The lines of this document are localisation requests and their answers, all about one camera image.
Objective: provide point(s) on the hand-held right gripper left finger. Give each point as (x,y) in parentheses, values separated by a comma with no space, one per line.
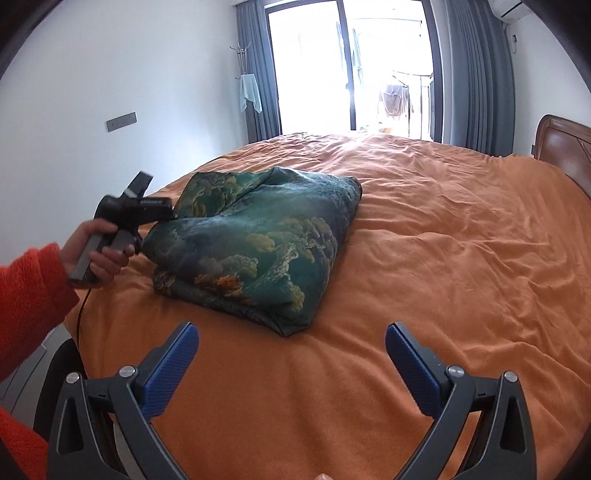
(171,364)

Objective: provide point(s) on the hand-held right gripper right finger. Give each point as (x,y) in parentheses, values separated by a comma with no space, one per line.
(411,364)

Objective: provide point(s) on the green cloud print padded jacket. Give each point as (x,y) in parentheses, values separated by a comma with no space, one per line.
(258,240)

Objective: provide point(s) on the person's left forearm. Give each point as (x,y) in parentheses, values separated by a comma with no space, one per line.
(32,304)

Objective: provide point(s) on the person's left hand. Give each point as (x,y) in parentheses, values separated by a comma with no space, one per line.
(74,249)

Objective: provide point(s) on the bed with orange quilt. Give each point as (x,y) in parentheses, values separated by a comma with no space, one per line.
(438,258)

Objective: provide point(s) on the grey curtain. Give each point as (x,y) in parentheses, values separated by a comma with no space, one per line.
(258,124)
(485,83)

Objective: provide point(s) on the person's orange sweater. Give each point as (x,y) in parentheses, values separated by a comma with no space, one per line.
(21,447)

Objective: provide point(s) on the light blue towel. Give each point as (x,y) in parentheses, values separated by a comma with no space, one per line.
(250,92)

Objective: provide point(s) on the wooden coat rack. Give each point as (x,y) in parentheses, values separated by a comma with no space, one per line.
(241,57)

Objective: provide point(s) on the glass balcony door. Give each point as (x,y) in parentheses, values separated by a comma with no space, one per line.
(314,69)

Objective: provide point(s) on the hanging laundry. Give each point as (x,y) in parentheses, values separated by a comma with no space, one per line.
(395,101)

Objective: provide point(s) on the carved wooden headboard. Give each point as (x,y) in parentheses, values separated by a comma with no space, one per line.
(565,147)

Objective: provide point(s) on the metal drying rack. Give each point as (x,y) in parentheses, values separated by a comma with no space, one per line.
(422,92)

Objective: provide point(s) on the white air conditioner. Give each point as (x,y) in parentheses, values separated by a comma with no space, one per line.
(510,8)

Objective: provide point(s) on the grey wall switch panel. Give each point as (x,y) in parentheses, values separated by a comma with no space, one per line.
(121,122)

